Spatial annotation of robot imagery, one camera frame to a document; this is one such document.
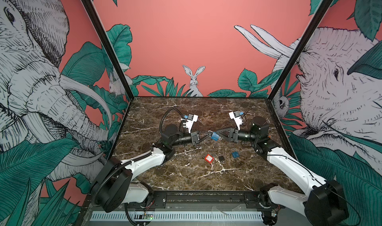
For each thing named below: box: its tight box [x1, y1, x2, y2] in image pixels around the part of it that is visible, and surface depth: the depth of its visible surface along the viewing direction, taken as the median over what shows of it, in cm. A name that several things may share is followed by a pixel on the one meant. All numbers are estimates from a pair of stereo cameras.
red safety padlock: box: [204, 153, 215, 164], surface depth 89 cm
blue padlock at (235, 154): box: [231, 151, 240, 159], surface depth 92 cm
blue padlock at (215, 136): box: [210, 131, 220, 142], surface depth 71 cm
